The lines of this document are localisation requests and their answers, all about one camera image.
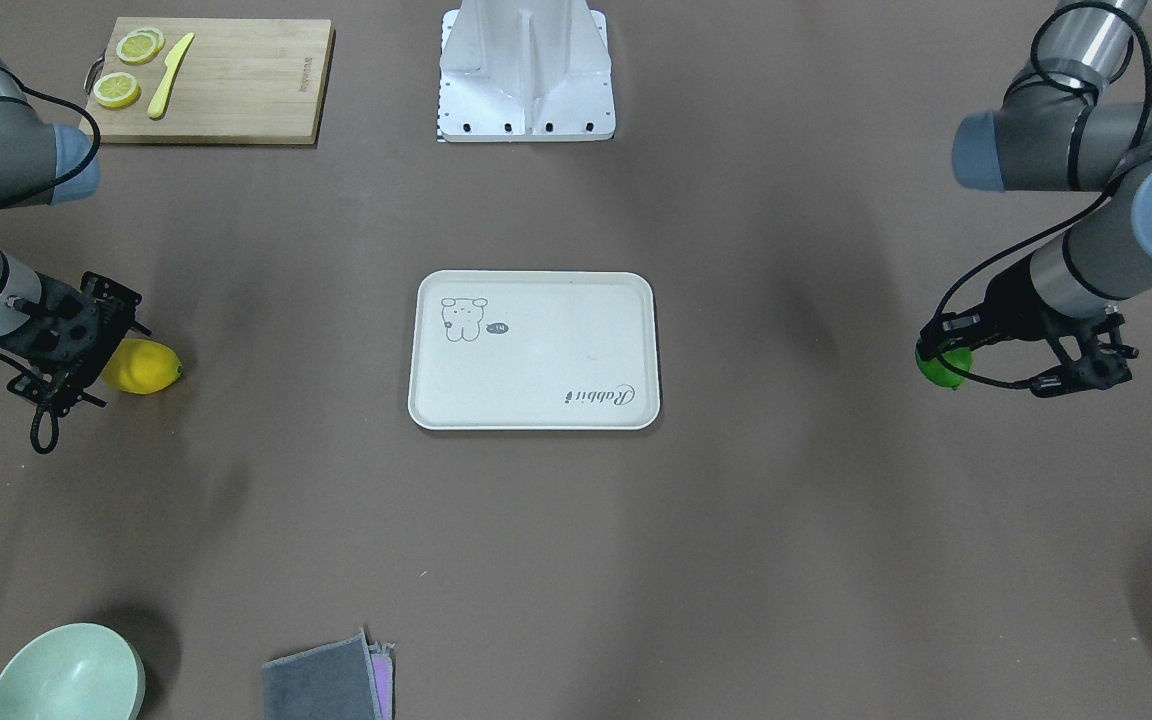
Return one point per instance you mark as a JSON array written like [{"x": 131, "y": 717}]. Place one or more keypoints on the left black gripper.
[{"x": 1004, "y": 305}]

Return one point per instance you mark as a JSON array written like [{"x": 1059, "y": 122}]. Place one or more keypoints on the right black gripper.
[{"x": 104, "y": 312}]

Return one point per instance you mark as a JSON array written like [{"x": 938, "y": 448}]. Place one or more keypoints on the yellow lemon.
[{"x": 142, "y": 367}]

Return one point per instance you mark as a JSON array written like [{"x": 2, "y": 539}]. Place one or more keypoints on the green lime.
[{"x": 944, "y": 368}]

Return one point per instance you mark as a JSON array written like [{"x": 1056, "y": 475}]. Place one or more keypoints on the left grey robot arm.
[{"x": 1077, "y": 117}]

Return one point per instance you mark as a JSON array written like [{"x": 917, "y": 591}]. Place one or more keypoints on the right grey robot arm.
[{"x": 40, "y": 164}]

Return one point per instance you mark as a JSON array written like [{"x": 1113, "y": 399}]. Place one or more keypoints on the white rabbit tray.
[{"x": 534, "y": 351}]

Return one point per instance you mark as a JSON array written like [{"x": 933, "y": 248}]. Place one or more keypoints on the yellow plastic knife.
[{"x": 160, "y": 100}]

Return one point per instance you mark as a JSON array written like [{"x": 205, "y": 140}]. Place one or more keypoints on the lemon slice lower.
[{"x": 116, "y": 90}]

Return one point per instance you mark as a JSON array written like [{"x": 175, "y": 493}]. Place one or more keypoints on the lemon slice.
[
  {"x": 116, "y": 90},
  {"x": 140, "y": 45}
]

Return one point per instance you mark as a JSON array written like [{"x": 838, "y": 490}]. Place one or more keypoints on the bamboo cutting board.
[{"x": 241, "y": 82}]

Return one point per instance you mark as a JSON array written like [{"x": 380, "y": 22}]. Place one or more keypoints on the lemon slice upper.
[{"x": 140, "y": 45}]

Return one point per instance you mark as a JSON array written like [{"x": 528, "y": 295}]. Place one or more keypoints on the pale green bowl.
[{"x": 75, "y": 671}]

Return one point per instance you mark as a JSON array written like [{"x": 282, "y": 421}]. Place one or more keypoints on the grey folded cloth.
[{"x": 326, "y": 682}]

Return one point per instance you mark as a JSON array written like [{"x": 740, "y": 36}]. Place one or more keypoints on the pink folded cloth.
[{"x": 383, "y": 677}]

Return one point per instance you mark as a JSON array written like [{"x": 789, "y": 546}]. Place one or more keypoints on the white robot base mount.
[{"x": 525, "y": 71}]

